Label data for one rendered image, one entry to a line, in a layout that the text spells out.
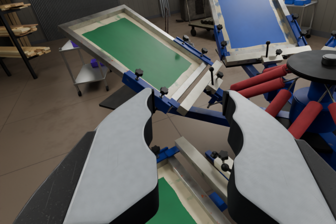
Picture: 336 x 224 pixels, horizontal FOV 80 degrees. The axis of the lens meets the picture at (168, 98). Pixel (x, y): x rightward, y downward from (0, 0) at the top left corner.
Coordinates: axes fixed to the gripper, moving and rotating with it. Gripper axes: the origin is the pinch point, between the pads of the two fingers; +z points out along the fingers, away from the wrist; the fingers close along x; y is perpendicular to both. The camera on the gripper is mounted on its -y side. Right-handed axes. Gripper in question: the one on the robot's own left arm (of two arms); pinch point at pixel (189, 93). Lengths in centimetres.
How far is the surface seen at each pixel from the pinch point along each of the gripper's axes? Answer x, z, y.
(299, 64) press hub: 51, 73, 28
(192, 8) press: 42, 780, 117
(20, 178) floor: -173, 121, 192
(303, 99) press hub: 58, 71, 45
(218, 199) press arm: 17, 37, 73
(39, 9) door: -511, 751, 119
